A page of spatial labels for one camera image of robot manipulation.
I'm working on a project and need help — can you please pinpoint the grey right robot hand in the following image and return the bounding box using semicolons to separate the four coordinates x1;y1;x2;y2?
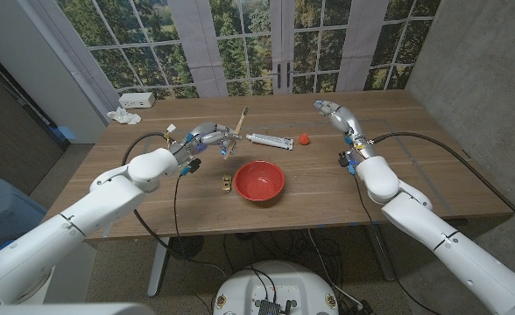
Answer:
313;99;375;152

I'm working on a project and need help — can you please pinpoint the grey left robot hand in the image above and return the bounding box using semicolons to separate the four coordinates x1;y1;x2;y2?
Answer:
181;121;243;159

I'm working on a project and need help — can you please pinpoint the white toothpaste tube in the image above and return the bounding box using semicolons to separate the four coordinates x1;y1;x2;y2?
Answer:
245;132;294;151

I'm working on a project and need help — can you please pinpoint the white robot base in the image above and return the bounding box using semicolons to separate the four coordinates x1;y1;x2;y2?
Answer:
212;260;340;315

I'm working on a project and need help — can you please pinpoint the red bowl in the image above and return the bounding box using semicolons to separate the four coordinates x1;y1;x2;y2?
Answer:
233;159;286;202

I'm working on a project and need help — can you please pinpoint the white power strip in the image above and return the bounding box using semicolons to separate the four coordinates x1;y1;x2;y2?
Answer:
118;91;157;109

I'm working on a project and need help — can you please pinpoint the crumpled white tissue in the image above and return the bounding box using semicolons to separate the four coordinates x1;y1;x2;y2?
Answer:
106;106;143;125

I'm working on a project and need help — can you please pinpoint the printed window backdrop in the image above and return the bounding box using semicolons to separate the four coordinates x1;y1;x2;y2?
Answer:
55;0;442;100

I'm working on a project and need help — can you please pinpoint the black round floor fan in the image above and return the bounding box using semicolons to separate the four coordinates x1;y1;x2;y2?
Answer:
169;235;205;262

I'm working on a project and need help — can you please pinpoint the blue grey bin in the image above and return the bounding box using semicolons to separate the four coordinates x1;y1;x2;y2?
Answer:
0;175;48;253

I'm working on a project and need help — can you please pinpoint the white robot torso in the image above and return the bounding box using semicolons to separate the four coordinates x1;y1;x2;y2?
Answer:
0;301;515;315

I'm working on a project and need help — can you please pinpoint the black device with blue disc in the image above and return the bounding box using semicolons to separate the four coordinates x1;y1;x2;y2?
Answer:
0;235;18;256

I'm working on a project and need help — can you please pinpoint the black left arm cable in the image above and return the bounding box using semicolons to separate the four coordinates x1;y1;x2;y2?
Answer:
121;130;228;281

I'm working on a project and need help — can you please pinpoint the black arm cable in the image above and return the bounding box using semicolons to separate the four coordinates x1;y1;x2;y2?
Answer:
121;130;228;281
369;131;515;233

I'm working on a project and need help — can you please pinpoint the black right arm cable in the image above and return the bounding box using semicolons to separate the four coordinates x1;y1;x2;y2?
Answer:
369;131;515;233

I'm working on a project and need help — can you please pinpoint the black floor cable tangle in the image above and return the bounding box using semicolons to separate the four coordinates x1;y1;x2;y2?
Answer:
222;230;342;275

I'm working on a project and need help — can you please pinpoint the white floor cable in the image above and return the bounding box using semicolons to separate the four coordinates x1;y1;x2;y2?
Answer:
307;228;356;308

